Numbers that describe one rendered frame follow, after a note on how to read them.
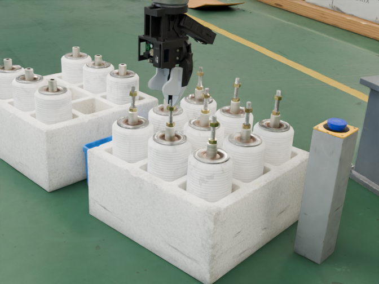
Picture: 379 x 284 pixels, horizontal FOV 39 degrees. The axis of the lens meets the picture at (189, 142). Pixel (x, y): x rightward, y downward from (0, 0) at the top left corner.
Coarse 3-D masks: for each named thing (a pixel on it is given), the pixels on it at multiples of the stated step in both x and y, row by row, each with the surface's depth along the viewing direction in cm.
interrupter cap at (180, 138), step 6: (156, 132) 118; (162, 132) 118; (180, 132) 118; (156, 138) 115; (162, 138) 116; (180, 138) 116; (186, 138) 116; (162, 144) 113; (168, 144) 113; (174, 144) 113; (180, 144) 114
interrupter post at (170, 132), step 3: (165, 126) 115; (174, 126) 115; (165, 129) 115; (168, 129) 114; (171, 129) 114; (174, 129) 115; (165, 132) 115; (168, 132) 115; (171, 132) 114; (174, 132) 115; (165, 135) 115; (168, 135) 115; (171, 135) 115; (174, 135) 115; (165, 138) 116; (168, 138) 115; (171, 138) 115; (174, 138) 116
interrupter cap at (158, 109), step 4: (160, 104) 134; (156, 108) 132; (160, 108) 132; (176, 108) 132; (180, 108) 132; (156, 112) 129; (160, 112) 129; (164, 112) 130; (168, 112) 130; (176, 112) 130; (180, 112) 130; (168, 116) 128
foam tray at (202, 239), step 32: (96, 160) 124; (96, 192) 128; (128, 192) 119; (160, 192) 112; (256, 192) 113; (288, 192) 125; (128, 224) 123; (160, 224) 115; (192, 224) 108; (224, 224) 107; (256, 224) 118; (288, 224) 131; (160, 256) 118; (192, 256) 110; (224, 256) 111
